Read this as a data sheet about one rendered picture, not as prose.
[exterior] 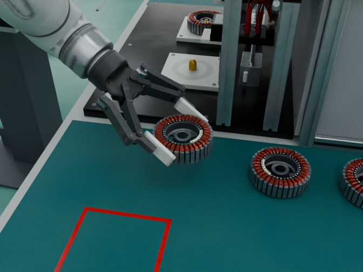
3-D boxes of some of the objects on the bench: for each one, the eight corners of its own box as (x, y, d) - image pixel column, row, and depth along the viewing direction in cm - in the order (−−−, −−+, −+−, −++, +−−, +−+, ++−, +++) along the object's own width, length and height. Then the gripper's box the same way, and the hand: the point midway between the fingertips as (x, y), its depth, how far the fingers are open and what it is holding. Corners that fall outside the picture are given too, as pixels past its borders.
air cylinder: (237, 85, 103) (240, 65, 99) (240, 69, 108) (242, 51, 105) (259, 87, 102) (261, 67, 98) (260, 72, 108) (262, 52, 104)
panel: (293, 135, 88) (324, -7, 69) (289, 10, 138) (306, -91, 119) (298, 135, 88) (331, -6, 69) (293, 10, 138) (310, -91, 119)
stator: (294, 155, 86) (297, 141, 83) (317, 195, 77) (322, 181, 75) (241, 162, 84) (243, 148, 82) (259, 203, 76) (261, 189, 73)
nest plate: (176, 41, 121) (176, 36, 120) (185, 19, 132) (185, 15, 132) (228, 45, 119) (228, 41, 118) (233, 23, 130) (233, 19, 129)
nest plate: (157, 85, 103) (156, 81, 102) (169, 56, 114) (169, 52, 113) (218, 92, 100) (218, 87, 100) (224, 61, 112) (224, 57, 111)
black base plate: (83, 116, 97) (82, 108, 95) (150, 7, 145) (150, 1, 144) (292, 140, 90) (294, 131, 88) (288, 18, 139) (289, 11, 137)
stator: (182, 33, 122) (182, 21, 120) (193, 18, 130) (193, 6, 128) (219, 38, 119) (220, 26, 117) (228, 22, 128) (229, 11, 125)
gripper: (130, 49, 88) (209, 119, 88) (51, 106, 73) (146, 191, 73) (142, 25, 83) (227, 99, 82) (59, 81, 67) (162, 172, 67)
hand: (181, 135), depth 78 cm, fingers closed on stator, 11 cm apart
